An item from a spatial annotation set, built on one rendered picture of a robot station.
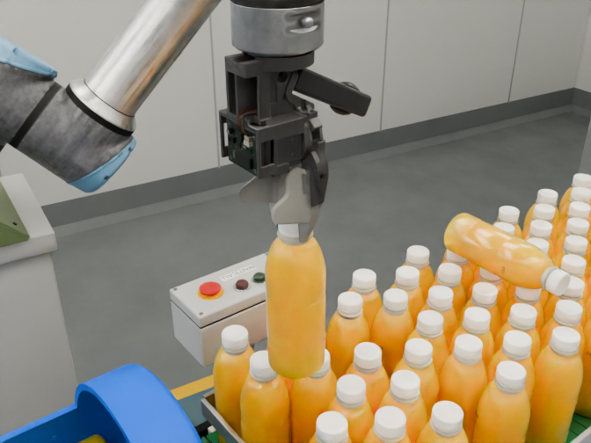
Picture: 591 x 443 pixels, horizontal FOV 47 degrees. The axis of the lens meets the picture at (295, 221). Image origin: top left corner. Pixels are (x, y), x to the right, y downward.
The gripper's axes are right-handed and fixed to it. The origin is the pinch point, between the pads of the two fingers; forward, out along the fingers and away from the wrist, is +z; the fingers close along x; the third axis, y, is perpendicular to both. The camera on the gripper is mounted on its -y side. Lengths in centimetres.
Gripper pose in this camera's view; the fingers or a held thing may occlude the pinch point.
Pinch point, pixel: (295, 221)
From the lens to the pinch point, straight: 76.4
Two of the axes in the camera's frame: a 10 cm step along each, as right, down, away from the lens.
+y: -8.0, 2.9, -5.3
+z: 0.0, 8.8, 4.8
